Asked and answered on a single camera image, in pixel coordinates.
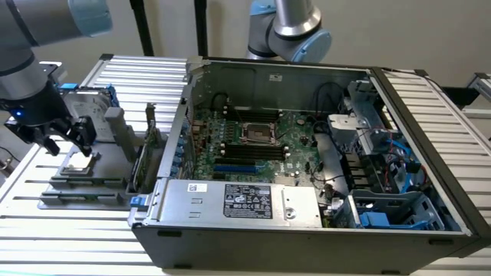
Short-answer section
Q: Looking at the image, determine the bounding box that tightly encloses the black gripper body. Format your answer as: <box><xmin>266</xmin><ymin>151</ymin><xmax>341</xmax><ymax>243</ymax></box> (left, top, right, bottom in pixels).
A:
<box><xmin>0</xmin><ymin>80</ymin><xmax>74</xmax><ymax>145</ymax></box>

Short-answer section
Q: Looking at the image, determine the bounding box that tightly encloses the silver square CPU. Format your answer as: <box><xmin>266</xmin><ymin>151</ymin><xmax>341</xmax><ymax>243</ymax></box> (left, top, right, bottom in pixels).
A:
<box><xmin>62</xmin><ymin>154</ymin><xmax>96</xmax><ymax>175</ymax></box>

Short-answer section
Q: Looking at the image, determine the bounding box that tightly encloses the black expansion slot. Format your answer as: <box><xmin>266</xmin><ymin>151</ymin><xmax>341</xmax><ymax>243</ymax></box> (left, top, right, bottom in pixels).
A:
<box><xmin>213</xmin><ymin>157</ymin><xmax>257</xmax><ymax>166</ymax></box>

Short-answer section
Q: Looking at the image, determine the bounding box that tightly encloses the blue expansion slot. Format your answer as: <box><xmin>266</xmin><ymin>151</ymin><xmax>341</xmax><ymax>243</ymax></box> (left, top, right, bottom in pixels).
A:
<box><xmin>213</xmin><ymin>164</ymin><xmax>257</xmax><ymax>175</ymax></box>

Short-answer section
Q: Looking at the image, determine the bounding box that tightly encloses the black RAM slot bank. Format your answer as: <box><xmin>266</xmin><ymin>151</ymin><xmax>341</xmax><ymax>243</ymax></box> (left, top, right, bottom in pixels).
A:
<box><xmin>221</xmin><ymin>143</ymin><xmax>289</xmax><ymax>161</ymax></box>
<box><xmin>225</xmin><ymin>108</ymin><xmax>280</xmax><ymax>123</ymax></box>

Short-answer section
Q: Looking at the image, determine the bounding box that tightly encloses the metal CPU socket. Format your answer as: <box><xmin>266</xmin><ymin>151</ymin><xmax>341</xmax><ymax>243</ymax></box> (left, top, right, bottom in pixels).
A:
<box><xmin>236</xmin><ymin>121</ymin><xmax>280</xmax><ymax>145</ymax></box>

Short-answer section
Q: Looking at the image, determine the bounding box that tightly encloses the silver hard disk blue carrier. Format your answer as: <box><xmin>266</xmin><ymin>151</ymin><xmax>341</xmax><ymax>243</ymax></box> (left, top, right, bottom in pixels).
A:
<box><xmin>58</xmin><ymin>83</ymin><xmax>117</xmax><ymax>144</ymax></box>

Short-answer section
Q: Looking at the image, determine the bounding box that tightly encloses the grey parts rack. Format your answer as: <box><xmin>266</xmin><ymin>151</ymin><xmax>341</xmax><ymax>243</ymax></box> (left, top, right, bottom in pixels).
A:
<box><xmin>36</xmin><ymin>106</ymin><xmax>166</xmax><ymax>211</ymax></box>

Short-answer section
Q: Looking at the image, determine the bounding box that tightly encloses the green RAM stick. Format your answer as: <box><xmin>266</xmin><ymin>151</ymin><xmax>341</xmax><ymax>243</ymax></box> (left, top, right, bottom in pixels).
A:
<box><xmin>38</xmin><ymin>190</ymin><xmax>130</xmax><ymax>204</ymax></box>
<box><xmin>48</xmin><ymin>175</ymin><xmax>128</xmax><ymax>188</ymax></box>

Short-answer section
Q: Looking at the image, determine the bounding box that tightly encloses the green graphics card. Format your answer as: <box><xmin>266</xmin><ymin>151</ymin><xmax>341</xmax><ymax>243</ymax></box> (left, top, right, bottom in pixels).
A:
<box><xmin>129</xmin><ymin>102</ymin><xmax>170</xmax><ymax>194</ymax></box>

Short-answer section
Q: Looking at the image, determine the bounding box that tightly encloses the blue power supply latch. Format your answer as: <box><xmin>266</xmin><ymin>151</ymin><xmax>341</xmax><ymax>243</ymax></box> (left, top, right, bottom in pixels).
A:
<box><xmin>129</xmin><ymin>194</ymin><xmax>149</xmax><ymax>208</ymax></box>

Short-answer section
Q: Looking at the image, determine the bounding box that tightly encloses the black upright pole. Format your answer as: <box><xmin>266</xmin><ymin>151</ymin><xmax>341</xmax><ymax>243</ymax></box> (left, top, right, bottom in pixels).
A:
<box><xmin>192</xmin><ymin>0</ymin><xmax>210</xmax><ymax>57</ymax></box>
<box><xmin>126</xmin><ymin>0</ymin><xmax>154</xmax><ymax>57</ymax></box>

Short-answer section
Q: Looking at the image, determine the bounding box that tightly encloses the silver power supply unit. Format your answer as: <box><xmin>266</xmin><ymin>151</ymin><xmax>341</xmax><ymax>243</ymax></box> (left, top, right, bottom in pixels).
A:
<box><xmin>141</xmin><ymin>179</ymin><xmax>324</xmax><ymax>229</ymax></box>

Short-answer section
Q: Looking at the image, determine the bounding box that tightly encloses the small silver chipset heatsink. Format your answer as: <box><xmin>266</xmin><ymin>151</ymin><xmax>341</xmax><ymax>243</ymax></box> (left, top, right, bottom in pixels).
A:
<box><xmin>273</xmin><ymin>176</ymin><xmax>300</xmax><ymax>187</ymax></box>

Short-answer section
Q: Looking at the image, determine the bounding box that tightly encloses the green motherboard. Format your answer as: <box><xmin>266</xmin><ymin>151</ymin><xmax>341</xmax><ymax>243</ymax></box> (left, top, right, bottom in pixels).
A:
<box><xmin>186</xmin><ymin>106</ymin><xmax>328</xmax><ymax>197</ymax></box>

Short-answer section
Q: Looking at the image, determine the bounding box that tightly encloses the black open PC case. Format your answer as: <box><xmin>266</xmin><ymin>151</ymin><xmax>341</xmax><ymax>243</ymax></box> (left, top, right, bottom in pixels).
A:
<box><xmin>128</xmin><ymin>56</ymin><xmax>483</xmax><ymax>270</ymax></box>

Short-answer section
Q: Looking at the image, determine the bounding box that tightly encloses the silver metal disk cage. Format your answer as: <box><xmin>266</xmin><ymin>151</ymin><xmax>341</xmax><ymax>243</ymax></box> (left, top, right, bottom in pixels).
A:
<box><xmin>328</xmin><ymin>79</ymin><xmax>403</xmax><ymax>156</ymax></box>

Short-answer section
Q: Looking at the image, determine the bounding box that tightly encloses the blue plastic disk bay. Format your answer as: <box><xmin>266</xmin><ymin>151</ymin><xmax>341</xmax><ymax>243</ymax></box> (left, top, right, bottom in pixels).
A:
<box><xmin>332</xmin><ymin>188</ymin><xmax>448</xmax><ymax>232</ymax></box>

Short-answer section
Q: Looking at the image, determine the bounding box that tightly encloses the black box beside table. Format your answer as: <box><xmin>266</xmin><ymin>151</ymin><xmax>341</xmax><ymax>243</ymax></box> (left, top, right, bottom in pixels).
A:
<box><xmin>439</xmin><ymin>86</ymin><xmax>479</xmax><ymax>109</ymax></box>

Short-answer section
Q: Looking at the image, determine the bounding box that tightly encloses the black cable beside table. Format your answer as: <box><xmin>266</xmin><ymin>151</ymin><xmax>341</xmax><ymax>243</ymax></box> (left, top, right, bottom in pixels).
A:
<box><xmin>0</xmin><ymin>145</ymin><xmax>18</xmax><ymax>177</ymax></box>

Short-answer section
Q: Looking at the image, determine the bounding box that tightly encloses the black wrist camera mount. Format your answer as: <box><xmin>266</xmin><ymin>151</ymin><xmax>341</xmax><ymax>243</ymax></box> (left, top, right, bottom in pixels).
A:
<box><xmin>37</xmin><ymin>62</ymin><xmax>69</xmax><ymax>87</ymax></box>

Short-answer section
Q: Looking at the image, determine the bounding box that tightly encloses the black short looped wire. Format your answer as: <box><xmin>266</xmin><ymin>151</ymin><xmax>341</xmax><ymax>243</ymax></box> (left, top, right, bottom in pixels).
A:
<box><xmin>212</xmin><ymin>91</ymin><xmax>232</xmax><ymax>112</ymax></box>

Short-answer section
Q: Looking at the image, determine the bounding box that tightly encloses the blue SATA wire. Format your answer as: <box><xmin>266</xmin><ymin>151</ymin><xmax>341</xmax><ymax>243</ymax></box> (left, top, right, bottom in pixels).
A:
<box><xmin>383</xmin><ymin>137</ymin><xmax>427</xmax><ymax>192</ymax></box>

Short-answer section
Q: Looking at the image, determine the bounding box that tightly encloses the thin black wire over table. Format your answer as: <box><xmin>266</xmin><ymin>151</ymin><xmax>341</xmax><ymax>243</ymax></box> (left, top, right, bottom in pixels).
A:
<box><xmin>381</xmin><ymin>67</ymin><xmax>467</xmax><ymax>112</ymax></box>

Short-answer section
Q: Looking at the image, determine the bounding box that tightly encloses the aluminium frame profile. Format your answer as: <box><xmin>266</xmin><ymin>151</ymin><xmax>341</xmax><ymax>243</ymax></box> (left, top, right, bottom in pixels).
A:
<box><xmin>461</xmin><ymin>72</ymin><xmax>491</xmax><ymax>113</ymax></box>

